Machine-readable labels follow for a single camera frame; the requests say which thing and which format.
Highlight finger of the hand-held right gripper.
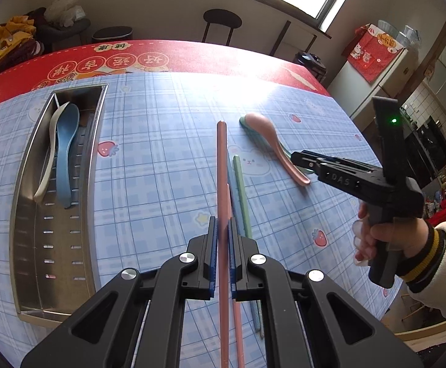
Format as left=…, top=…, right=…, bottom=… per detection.
left=290, top=149, right=339, bottom=166
left=298, top=162, right=322, bottom=176

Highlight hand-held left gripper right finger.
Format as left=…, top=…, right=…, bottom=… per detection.
left=228, top=218, right=425, bottom=368

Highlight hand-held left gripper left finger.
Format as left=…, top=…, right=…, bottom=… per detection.
left=21, top=217, right=220, bottom=368

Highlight green spoon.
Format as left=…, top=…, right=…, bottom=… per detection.
left=239, top=117, right=316, bottom=175

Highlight pink spoon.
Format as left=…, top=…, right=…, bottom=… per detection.
left=244, top=113, right=311, bottom=185

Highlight green chopstick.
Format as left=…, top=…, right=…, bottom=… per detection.
left=233, top=155, right=265, bottom=340

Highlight blue chopstick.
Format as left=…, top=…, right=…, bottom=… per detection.
left=226, top=157, right=261, bottom=330

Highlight perforated metal utensil tray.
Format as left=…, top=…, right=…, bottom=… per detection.
left=9, top=83, right=109, bottom=323

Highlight blue spoon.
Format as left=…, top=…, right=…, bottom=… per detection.
left=52, top=103, right=81, bottom=208

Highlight white spoon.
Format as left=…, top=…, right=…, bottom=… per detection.
left=33, top=102, right=72, bottom=204

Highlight person's right hand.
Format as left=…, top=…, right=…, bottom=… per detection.
left=353, top=195, right=429, bottom=267

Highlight pressure cooker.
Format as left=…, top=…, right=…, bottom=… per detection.
left=294, top=51, right=328, bottom=82

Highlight white fridge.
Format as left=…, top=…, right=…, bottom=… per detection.
left=332, top=44, right=419, bottom=131

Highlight red printed cloth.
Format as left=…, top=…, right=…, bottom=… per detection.
left=348, top=24, right=406, bottom=83

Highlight folded dark rack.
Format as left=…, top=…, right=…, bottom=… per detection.
left=271, top=21, right=317, bottom=62

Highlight red printed table mat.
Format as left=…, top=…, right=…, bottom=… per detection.
left=0, top=39, right=331, bottom=146

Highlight clear plastic containers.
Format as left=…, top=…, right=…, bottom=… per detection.
left=376, top=19, right=423, bottom=47

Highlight black round stool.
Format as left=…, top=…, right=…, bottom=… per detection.
left=202, top=9, right=244, bottom=47

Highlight white plastic bag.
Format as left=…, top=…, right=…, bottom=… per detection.
left=44, top=0, right=87, bottom=27

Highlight pile of clothes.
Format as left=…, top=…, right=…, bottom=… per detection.
left=0, top=10, right=45, bottom=71

